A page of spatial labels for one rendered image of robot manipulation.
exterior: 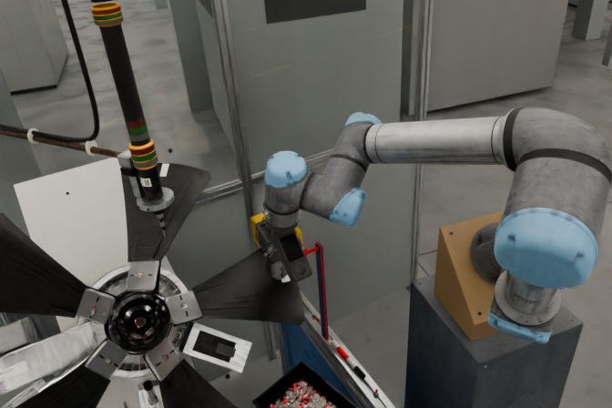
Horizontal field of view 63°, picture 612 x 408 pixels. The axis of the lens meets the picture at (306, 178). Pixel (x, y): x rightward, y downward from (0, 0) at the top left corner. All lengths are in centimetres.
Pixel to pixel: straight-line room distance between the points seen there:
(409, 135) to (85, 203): 87
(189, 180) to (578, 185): 79
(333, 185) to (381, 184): 139
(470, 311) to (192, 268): 114
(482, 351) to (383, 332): 140
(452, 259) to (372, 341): 141
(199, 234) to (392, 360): 113
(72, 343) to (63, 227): 30
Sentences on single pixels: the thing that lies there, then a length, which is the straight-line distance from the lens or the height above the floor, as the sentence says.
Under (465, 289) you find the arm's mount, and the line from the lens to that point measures 126.
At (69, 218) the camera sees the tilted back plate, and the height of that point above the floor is 127.
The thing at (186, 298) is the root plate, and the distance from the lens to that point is 118.
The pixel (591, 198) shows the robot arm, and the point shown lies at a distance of 70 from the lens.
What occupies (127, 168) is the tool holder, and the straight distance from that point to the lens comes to 99.
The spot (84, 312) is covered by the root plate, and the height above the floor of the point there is 121.
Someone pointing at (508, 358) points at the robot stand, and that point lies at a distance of 132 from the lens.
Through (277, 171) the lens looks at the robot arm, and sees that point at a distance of 90.
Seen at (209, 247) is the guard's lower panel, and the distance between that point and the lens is 200.
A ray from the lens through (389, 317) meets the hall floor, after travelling 272.
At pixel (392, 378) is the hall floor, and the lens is 248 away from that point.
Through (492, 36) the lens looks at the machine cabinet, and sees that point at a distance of 498.
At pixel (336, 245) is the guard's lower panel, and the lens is 232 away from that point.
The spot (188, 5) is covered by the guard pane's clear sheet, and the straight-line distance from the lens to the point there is 167.
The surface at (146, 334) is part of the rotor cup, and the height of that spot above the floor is 120.
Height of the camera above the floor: 195
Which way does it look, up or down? 30 degrees down
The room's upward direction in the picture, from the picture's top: 4 degrees counter-clockwise
